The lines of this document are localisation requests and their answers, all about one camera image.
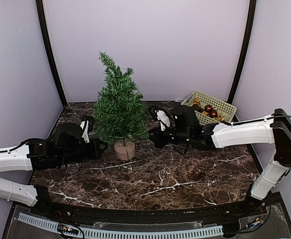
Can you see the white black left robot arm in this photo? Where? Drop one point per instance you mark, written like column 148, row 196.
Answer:
column 69, row 144

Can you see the right black frame post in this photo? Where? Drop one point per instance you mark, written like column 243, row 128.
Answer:
column 243, row 51

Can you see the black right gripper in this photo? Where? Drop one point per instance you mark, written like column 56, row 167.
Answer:
column 158, row 141

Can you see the black frame post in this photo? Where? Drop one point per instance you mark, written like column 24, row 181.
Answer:
column 243, row 51
column 49, row 51

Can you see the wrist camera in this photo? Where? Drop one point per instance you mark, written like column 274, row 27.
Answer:
column 87, row 124
column 161, row 116

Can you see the brown bauble upper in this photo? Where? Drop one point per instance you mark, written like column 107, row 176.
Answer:
column 208, row 108

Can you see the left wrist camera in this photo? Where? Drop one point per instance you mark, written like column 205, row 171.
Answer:
column 87, row 124

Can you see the left black frame post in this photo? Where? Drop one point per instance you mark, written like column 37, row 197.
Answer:
column 49, row 51

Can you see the brown pine cone ornament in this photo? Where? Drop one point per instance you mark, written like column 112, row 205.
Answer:
column 198, row 108

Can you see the black front rail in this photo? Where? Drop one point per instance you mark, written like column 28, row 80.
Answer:
column 221, row 214

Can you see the small green christmas tree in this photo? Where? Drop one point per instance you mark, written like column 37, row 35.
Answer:
column 120, row 114

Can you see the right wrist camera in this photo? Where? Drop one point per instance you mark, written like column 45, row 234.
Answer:
column 161, row 116

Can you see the brown bauble lower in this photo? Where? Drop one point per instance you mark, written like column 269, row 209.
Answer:
column 213, row 114

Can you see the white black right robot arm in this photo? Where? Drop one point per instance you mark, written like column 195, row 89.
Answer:
column 183, row 127

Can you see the beige plastic basket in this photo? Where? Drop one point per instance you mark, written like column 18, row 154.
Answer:
column 218, row 105

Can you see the brown bauble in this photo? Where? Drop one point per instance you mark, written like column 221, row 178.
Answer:
column 213, row 114
column 208, row 108

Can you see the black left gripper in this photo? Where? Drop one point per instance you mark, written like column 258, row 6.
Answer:
column 96, row 153

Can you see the gold gift box ornament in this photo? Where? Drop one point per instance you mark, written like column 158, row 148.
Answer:
column 196, row 101

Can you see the grey slotted cable duct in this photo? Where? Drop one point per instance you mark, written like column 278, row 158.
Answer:
column 122, row 231

